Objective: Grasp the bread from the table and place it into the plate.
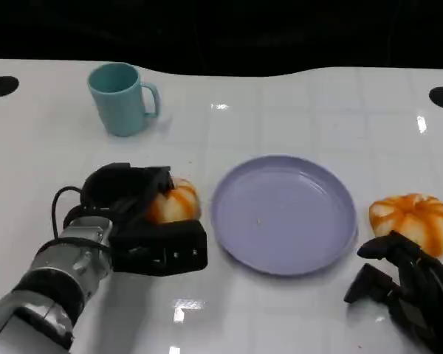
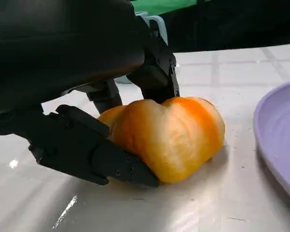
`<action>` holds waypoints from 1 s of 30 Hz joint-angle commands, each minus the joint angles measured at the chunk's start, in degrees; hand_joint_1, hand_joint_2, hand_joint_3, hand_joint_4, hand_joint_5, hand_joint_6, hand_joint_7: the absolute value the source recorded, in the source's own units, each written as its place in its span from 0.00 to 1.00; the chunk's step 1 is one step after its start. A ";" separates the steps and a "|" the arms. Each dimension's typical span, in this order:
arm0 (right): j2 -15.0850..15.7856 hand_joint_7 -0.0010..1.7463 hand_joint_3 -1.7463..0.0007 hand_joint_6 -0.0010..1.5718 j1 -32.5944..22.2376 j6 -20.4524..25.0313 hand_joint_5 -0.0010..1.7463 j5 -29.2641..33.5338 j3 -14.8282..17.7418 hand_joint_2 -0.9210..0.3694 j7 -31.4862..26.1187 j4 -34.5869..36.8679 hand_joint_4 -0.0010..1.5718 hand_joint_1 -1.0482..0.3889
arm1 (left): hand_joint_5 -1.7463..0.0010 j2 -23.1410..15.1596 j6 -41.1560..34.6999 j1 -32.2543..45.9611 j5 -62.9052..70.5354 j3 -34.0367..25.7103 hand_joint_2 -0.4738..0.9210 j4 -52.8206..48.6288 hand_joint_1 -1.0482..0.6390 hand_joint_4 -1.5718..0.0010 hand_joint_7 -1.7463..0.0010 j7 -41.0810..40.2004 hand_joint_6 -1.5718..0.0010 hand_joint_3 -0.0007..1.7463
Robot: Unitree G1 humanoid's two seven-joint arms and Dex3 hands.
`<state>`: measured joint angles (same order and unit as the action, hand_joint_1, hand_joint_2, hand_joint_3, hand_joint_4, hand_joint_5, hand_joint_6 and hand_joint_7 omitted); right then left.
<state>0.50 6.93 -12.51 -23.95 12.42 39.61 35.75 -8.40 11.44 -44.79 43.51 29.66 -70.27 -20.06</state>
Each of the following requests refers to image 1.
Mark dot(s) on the lilac plate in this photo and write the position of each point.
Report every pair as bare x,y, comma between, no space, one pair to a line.
280,206

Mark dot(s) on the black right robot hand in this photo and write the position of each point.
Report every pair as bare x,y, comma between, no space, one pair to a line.
417,287

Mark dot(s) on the orange white toy bread roll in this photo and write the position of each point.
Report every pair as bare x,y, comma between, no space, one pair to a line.
181,206
409,217

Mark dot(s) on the pale green mug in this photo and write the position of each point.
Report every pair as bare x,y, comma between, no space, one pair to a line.
118,107

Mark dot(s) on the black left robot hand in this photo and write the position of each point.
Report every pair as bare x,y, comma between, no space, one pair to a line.
118,188

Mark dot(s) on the black backdrop cloth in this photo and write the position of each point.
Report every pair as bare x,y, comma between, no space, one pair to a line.
221,29

